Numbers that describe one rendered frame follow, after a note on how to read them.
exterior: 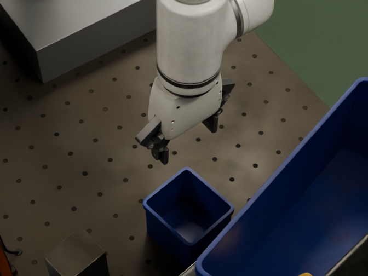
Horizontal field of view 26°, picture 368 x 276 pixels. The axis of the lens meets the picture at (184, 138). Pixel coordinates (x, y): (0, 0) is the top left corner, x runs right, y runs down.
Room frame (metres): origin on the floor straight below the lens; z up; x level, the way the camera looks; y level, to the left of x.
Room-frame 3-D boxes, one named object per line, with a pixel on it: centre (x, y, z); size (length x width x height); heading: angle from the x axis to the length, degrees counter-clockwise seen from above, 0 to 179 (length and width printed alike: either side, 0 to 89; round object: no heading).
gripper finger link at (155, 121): (0.65, 0.03, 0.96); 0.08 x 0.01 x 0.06; 128
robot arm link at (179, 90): (0.68, -0.01, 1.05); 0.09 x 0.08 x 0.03; 128
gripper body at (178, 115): (0.68, 0.00, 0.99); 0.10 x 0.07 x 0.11; 128
